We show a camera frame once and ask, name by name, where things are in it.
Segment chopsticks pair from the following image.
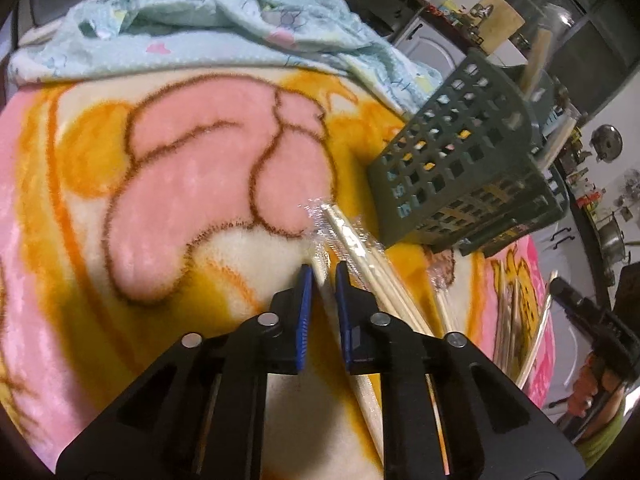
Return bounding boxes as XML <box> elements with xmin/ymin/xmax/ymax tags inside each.
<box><xmin>515</xmin><ymin>270</ymin><xmax>559</xmax><ymax>390</ymax></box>
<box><xmin>494</xmin><ymin>261</ymin><xmax>521</xmax><ymax>377</ymax></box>
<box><xmin>303</xmin><ymin>198</ymin><xmax>450</xmax><ymax>474</ymax></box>

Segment green sleeve right forearm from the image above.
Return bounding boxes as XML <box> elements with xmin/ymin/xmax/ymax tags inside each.
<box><xmin>575</xmin><ymin>400</ymin><xmax>625</xmax><ymax>469</ymax></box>

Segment white kitchen cabinets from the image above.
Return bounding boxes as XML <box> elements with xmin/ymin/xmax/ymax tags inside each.
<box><xmin>394</xmin><ymin>18</ymin><xmax>466</xmax><ymax>79</ymax></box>

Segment right hand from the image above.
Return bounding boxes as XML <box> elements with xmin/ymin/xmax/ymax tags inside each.
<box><xmin>567</xmin><ymin>353</ymin><xmax>625</xmax><ymax>422</ymax></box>

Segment wrapped chopsticks pair on blanket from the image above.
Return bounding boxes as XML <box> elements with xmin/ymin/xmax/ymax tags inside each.
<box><xmin>494</xmin><ymin>261</ymin><xmax>521</xmax><ymax>377</ymax></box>

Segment pink orange cartoon blanket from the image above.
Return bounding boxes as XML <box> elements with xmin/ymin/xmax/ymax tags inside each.
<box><xmin>0</xmin><ymin>66</ymin><xmax>557</xmax><ymax>480</ymax></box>

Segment green perforated utensil basket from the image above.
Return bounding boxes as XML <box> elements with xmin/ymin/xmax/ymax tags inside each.
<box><xmin>367</xmin><ymin>49</ymin><xmax>570</xmax><ymax>257</ymax></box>

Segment rectangular wooden cutting board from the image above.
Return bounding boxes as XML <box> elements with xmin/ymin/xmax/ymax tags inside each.
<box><xmin>469</xmin><ymin>0</ymin><xmax>525</xmax><ymax>54</ymax></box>

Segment light blue patterned blanket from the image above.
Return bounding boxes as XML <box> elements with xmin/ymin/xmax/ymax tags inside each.
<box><xmin>9</xmin><ymin>0</ymin><xmax>444</xmax><ymax>116</ymax></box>

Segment window with dark frame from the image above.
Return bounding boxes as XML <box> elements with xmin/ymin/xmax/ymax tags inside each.
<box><xmin>506</xmin><ymin>0</ymin><xmax>639</xmax><ymax>117</ymax></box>

